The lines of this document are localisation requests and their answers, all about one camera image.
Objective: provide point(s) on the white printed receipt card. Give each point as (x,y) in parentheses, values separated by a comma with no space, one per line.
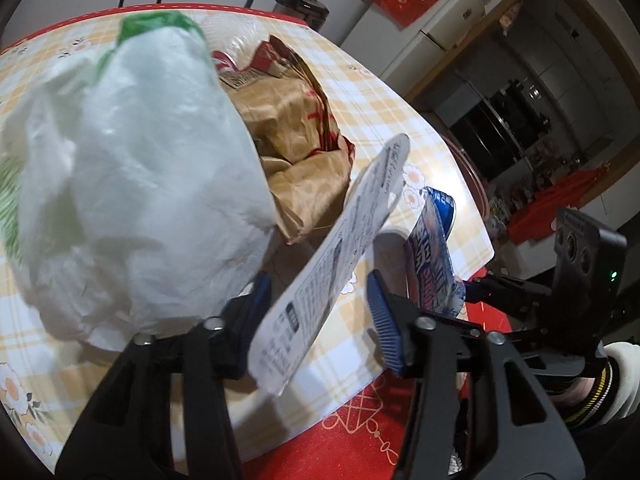
(325,280)

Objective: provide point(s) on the wooden door frame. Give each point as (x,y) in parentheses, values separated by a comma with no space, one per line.
(450,67)

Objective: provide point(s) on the yellow checked tablecloth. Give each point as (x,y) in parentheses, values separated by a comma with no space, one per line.
(435,155)

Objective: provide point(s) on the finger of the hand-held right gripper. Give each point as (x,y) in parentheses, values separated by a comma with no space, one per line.
(500,290)
(525,340)

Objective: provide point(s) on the clear plastic bottle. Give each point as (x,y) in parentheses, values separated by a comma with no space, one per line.
(240,30)

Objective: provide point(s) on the blue and white wrapper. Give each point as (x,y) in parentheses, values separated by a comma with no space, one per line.
(430,260)

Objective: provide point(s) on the red fabric item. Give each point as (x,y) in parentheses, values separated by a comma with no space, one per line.
(550,205)

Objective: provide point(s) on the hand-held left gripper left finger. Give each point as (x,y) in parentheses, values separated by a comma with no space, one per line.
(261,296)

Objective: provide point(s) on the cream fridge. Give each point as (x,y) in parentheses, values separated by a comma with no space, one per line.
(400,45)

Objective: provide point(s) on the brown pressure cooker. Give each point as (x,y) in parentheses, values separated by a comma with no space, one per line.
(302,7)

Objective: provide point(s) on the red and brown paper bag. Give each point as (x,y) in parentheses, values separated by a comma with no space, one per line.
(295,125)

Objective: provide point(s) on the white and green plastic bag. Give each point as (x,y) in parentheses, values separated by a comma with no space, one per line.
(140,170)

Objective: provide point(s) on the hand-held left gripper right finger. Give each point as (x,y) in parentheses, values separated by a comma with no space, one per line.
(382,320)

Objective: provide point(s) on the black built-in oven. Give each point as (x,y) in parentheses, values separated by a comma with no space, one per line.
(515,125)

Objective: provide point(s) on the hanging wall calendar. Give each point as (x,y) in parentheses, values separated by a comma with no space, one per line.
(511,16)

